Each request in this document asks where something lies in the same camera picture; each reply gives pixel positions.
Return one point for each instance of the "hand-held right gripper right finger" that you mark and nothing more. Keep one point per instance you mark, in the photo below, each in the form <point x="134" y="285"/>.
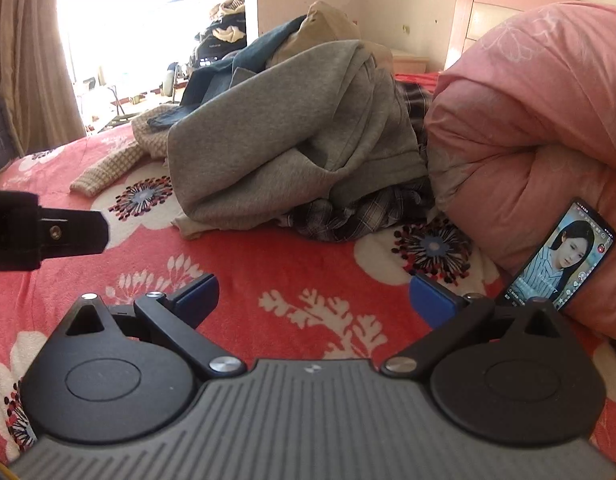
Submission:
<point x="426" y="301"/>

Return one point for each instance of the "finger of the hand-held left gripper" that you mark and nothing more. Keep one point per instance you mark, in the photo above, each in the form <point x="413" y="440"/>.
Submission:
<point x="73" y="234"/>

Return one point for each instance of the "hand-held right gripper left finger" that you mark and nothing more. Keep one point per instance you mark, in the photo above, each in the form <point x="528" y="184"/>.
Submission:
<point x="204" y="294"/>

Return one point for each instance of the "grey hoodie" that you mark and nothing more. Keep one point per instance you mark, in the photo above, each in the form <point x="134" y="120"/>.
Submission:
<point x="288" y="135"/>

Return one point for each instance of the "beige knit sweater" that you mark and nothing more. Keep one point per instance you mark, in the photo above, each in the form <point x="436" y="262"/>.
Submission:
<point x="113" y="165"/>

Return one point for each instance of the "red floral blanket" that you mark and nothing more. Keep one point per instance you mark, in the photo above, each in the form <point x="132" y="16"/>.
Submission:
<point x="288" y="270"/>

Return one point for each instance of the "dark plaid shirt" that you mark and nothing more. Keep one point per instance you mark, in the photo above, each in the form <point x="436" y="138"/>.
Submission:
<point x="348" y="220"/>

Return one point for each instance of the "smartphone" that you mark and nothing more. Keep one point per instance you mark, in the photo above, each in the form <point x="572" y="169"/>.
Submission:
<point x="562" y="255"/>

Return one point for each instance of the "brown curtain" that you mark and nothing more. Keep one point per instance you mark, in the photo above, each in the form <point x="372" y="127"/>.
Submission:
<point x="23" y="50"/>

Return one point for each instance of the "pink quilt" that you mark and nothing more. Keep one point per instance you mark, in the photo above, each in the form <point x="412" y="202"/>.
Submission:
<point x="512" y="135"/>

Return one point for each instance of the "black wheelchair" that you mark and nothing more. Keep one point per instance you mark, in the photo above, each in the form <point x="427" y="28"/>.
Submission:
<point x="218" y="47"/>

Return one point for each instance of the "pink nightstand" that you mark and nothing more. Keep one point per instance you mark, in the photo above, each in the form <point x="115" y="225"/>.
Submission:
<point x="407" y="62"/>

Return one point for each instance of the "blue denim garment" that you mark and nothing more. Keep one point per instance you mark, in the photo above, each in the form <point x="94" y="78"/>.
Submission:
<point x="268" y="50"/>

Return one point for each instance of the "khaki garment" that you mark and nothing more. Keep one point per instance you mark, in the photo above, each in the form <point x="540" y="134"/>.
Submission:
<point x="328" y="25"/>

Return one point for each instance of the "pink headboard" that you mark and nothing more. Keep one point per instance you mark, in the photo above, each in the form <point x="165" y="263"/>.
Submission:
<point x="487" y="5"/>

